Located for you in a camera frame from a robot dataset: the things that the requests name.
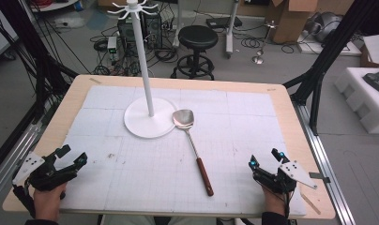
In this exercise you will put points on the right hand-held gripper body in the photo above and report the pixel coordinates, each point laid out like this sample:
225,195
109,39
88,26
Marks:
295,173

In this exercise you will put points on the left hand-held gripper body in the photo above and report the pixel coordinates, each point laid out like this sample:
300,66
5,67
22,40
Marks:
48,178

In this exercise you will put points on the white hook rack stand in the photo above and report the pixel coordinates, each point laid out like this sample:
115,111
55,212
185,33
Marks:
147,122

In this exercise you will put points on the person's left hand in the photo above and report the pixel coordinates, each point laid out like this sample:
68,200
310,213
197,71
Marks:
47,203

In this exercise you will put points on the person's right hand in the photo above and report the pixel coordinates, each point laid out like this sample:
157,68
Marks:
274,203

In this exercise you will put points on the dark tape strip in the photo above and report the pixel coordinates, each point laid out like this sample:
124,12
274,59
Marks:
319,177

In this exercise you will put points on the white grid mat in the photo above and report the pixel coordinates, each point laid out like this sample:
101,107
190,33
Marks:
140,175

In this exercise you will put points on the white foam block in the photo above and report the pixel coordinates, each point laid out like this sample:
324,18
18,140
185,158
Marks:
362,103

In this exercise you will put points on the small silver metal stand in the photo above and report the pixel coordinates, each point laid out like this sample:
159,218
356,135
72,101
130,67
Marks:
262,47

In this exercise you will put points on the small white box green light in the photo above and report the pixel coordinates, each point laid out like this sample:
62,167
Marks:
112,45

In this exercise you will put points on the dark grey tool on foam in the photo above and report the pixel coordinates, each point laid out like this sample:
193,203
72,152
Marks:
377,80

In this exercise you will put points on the brown cardboard box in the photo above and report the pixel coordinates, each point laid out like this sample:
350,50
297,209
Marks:
287,22

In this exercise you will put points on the white stand pole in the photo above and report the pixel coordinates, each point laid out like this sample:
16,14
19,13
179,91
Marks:
230,28
177,25

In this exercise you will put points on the grey round headset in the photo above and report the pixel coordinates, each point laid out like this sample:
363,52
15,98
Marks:
326,26

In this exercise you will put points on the black round stool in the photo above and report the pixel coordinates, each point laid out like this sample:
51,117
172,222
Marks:
198,37

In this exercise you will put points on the flat black device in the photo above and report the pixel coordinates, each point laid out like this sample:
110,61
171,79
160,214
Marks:
223,22

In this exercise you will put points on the black computer tower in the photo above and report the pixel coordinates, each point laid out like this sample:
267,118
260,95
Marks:
153,29

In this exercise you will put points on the aluminium rail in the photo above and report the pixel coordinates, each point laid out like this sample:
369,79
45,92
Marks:
12,156
322,150

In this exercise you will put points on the black metal frame post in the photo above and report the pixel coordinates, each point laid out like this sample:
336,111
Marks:
42,62
331,53

